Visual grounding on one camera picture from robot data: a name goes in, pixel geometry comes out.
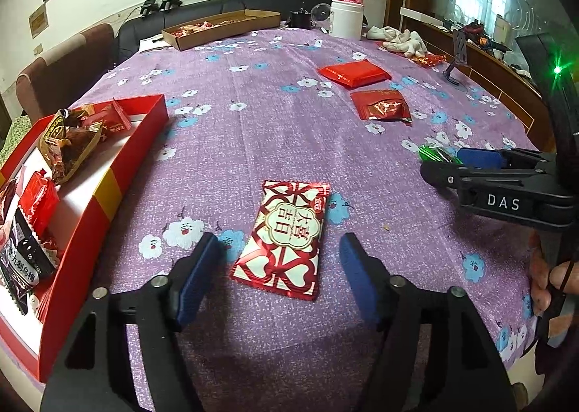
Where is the dark red snack packet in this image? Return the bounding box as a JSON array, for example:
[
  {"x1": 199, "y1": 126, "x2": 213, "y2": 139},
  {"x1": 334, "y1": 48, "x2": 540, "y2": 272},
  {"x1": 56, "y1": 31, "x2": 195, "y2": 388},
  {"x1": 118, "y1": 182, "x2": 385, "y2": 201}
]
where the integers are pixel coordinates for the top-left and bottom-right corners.
[{"x1": 0, "y1": 176, "x2": 20, "y2": 232}]

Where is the flat red snack packet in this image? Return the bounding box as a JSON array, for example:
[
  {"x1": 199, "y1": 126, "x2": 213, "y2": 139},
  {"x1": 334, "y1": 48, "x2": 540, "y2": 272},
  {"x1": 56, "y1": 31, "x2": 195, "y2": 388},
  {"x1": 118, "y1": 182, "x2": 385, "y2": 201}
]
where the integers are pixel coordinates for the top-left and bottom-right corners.
[{"x1": 317, "y1": 59, "x2": 391, "y2": 89}]

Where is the gold brown snack packet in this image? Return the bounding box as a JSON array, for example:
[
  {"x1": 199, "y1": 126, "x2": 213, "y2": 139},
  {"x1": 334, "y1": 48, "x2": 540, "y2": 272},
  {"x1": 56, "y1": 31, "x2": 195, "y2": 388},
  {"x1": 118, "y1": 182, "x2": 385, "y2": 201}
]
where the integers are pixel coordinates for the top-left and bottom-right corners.
[{"x1": 39, "y1": 106, "x2": 104, "y2": 185}]

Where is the red cardboard box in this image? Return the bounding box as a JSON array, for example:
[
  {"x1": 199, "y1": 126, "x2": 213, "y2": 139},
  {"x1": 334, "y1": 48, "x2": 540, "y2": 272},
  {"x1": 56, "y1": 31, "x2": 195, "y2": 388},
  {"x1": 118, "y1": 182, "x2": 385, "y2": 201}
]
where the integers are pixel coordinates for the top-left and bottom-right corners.
[{"x1": 0, "y1": 94, "x2": 169, "y2": 384}]

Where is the white plastic jar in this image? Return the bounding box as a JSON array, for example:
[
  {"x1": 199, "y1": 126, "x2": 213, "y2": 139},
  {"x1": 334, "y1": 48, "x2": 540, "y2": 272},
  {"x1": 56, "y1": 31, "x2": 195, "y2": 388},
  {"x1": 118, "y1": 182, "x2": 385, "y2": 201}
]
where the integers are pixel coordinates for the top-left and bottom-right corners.
[{"x1": 329, "y1": 0, "x2": 365, "y2": 40}]

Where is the green patterned cloth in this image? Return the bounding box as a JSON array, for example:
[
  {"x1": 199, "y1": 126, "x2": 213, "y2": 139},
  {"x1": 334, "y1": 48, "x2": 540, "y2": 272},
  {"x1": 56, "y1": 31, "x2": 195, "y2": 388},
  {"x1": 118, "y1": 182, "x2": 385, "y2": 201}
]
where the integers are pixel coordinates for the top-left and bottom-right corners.
[{"x1": 0, "y1": 115, "x2": 29, "y2": 160}]

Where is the crumpled red wrapper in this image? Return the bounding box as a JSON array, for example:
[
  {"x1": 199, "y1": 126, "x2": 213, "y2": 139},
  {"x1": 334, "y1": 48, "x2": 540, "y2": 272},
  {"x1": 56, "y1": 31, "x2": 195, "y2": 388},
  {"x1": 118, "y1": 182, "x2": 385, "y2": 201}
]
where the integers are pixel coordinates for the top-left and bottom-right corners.
[{"x1": 409, "y1": 53, "x2": 447, "y2": 69}]

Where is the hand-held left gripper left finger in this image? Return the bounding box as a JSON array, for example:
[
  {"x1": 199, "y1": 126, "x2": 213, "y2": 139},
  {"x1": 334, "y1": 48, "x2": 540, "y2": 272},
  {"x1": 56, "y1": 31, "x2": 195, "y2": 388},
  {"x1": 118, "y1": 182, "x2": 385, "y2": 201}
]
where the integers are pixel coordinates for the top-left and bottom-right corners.
[{"x1": 40, "y1": 232, "x2": 222, "y2": 412}]

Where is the shiny red snack packet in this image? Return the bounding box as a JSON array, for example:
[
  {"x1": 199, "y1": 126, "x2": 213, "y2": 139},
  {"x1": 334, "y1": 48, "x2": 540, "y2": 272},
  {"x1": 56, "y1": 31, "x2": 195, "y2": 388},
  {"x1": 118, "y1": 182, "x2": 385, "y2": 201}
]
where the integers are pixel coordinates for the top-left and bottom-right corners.
[{"x1": 350, "y1": 89, "x2": 414, "y2": 126}]

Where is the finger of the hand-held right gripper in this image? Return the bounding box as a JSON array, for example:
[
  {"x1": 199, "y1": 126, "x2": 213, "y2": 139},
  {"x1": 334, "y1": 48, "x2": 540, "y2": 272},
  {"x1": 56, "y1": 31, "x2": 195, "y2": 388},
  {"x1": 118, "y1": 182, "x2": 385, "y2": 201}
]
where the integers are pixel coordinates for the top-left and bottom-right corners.
[
  {"x1": 420, "y1": 161, "x2": 555, "y2": 196},
  {"x1": 455, "y1": 147, "x2": 551, "y2": 171}
]

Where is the brown cardboard tray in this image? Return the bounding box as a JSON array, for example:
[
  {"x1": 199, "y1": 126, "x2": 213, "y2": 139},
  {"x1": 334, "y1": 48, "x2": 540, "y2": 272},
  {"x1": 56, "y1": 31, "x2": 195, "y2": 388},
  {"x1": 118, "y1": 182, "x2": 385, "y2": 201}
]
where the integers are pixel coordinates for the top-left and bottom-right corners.
[{"x1": 161, "y1": 9, "x2": 282, "y2": 52}]

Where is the small wall plaque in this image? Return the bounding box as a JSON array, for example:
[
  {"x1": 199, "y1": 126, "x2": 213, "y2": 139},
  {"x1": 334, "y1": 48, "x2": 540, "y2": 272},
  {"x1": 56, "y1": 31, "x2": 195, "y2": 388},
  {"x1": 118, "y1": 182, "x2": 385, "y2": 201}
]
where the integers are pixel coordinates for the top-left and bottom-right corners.
[{"x1": 29, "y1": 4, "x2": 50, "y2": 37}]

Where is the person's right hand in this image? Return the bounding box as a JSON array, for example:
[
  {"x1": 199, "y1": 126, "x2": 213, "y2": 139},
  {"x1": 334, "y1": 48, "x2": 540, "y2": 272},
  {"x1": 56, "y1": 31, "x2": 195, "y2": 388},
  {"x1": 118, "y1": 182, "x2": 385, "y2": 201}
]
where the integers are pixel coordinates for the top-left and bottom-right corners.
[{"x1": 528, "y1": 231, "x2": 579, "y2": 318}]

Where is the black phone stand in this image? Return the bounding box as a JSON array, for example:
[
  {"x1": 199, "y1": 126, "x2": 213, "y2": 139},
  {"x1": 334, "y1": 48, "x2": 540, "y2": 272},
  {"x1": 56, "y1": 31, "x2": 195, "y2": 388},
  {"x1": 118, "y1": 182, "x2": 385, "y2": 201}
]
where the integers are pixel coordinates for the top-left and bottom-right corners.
[{"x1": 442, "y1": 29, "x2": 472, "y2": 88}]

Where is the purple floral tablecloth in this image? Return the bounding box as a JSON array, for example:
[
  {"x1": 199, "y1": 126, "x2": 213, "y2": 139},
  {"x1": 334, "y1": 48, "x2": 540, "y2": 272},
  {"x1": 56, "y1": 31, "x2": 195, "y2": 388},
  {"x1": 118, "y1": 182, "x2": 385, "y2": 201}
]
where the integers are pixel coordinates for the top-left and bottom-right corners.
[{"x1": 43, "y1": 25, "x2": 558, "y2": 412}]

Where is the wooden sideboard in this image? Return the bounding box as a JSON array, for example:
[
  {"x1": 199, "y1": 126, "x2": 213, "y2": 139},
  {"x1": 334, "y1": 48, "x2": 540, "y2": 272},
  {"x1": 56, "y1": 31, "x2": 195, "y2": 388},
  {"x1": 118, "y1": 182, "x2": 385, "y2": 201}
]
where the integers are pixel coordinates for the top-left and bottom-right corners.
[{"x1": 400, "y1": 7, "x2": 558, "y2": 151}]

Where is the small red snack packet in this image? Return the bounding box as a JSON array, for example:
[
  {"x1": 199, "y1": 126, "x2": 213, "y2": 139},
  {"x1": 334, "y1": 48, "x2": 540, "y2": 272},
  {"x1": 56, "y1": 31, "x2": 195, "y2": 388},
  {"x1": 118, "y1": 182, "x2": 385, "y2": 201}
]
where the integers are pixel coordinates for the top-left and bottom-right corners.
[{"x1": 80, "y1": 99, "x2": 132, "y2": 135}]

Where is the small desk fan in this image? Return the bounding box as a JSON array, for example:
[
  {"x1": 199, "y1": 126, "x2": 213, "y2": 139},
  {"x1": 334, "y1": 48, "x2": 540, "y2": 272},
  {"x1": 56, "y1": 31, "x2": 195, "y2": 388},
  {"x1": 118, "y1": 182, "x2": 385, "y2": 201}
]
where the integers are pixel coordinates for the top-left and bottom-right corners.
[{"x1": 314, "y1": 2, "x2": 334, "y2": 29}]

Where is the black snack packet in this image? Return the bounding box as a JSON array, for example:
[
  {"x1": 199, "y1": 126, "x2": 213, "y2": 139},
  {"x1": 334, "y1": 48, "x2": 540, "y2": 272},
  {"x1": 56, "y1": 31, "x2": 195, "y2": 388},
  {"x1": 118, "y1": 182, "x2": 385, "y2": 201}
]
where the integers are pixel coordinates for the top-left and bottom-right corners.
[{"x1": 0, "y1": 207, "x2": 62, "y2": 316}]

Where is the red white heart-print packet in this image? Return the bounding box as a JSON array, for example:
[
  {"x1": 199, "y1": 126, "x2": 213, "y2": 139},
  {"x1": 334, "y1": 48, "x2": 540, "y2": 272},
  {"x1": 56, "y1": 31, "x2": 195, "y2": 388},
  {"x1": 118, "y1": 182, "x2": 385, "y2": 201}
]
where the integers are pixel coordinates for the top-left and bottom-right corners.
[{"x1": 229, "y1": 180, "x2": 331, "y2": 302}]

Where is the white cloth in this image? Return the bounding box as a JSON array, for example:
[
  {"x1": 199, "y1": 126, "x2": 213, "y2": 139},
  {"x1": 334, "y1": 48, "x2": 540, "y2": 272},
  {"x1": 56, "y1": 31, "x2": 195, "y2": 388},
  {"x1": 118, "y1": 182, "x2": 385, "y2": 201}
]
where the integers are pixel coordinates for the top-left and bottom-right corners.
[{"x1": 366, "y1": 25, "x2": 428, "y2": 58}]

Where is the brown armchair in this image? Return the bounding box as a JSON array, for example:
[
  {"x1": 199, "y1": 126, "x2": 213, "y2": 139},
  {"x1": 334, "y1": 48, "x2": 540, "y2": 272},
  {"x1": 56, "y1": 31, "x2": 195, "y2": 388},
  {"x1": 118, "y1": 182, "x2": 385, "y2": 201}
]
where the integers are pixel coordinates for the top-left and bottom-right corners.
[{"x1": 15, "y1": 23, "x2": 117, "y2": 124}]

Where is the green snack packet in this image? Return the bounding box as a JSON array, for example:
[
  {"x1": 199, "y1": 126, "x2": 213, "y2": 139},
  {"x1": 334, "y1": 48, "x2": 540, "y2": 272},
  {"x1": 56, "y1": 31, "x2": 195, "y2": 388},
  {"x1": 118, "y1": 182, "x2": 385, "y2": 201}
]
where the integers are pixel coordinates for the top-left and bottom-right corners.
[{"x1": 418, "y1": 143, "x2": 463, "y2": 165}]

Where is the black cup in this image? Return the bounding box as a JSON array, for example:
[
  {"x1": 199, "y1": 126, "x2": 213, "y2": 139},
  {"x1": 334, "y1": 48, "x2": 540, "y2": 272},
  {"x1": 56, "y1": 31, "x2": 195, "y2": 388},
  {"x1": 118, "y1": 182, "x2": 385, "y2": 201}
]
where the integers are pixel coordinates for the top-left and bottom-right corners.
[{"x1": 289, "y1": 8, "x2": 313, "y2": 29}]

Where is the pile of red packets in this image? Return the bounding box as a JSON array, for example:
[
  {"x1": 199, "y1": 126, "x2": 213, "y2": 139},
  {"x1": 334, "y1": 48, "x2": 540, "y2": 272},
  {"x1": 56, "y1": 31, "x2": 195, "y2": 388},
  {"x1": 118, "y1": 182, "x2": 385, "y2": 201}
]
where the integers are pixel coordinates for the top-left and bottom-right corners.
[{"x1": 169, "y1": 19, "x2": 255, "y2": 38}]

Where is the white paper sheet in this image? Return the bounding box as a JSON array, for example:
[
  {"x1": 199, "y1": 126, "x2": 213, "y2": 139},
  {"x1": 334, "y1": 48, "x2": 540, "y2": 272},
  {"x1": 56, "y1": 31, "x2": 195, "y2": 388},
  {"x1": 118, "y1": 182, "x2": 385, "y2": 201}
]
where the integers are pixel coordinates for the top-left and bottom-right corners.
[{"x1": 138, "y1": 36, "x2": 175, "y2": 53}]

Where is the black leather sofa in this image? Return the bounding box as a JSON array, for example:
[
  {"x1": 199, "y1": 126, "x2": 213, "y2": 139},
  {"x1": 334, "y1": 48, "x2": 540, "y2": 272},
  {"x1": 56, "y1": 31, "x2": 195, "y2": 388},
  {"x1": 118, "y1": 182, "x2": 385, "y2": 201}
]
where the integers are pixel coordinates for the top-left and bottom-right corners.
[{"x1": 115, "y1": 0, "x2": 345, "y2": 65}]

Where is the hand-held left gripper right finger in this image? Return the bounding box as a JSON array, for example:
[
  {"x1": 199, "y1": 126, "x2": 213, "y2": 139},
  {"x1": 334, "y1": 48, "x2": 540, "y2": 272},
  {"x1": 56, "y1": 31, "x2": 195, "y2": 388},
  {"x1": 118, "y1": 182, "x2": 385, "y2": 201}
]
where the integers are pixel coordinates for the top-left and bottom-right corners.
[{"x1": 339, "y1": 232, "x2": 521, "y2": 412}]

